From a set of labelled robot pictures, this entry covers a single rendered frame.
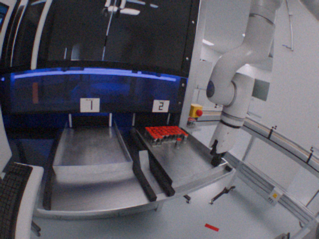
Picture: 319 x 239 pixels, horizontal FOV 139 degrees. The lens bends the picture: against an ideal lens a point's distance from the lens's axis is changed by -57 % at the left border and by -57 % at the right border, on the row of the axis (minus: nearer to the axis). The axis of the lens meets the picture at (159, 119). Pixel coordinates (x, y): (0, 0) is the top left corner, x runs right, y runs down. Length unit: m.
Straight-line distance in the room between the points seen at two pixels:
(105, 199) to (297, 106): 1.87
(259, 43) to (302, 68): 1.53
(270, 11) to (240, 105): 0.31
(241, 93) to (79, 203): 0.52
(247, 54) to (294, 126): 1.53
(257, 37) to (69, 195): 0.64
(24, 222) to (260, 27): 0.85
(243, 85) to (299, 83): 1.50
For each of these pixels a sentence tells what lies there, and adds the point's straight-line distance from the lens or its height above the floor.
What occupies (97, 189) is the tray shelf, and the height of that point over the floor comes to 0.88.
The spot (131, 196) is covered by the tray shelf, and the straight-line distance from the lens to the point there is 0.39.
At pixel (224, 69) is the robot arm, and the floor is 1.23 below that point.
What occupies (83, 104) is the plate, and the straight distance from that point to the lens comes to 0.61.
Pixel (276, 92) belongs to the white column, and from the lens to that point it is 1.90.
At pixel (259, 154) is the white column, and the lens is 2.01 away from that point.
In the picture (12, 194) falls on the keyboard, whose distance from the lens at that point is 0.56.
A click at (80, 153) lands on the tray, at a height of 0.88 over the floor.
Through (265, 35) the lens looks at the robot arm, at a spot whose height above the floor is 1.36.
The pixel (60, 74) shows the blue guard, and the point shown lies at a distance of 0.61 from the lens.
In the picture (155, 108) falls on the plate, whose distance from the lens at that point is 0.68.
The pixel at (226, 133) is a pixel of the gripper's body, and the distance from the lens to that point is 0.44.
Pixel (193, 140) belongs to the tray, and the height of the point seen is 0.90.
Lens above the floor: 1.19
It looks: 20 degrees down
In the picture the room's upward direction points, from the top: 10 degrees clockwise
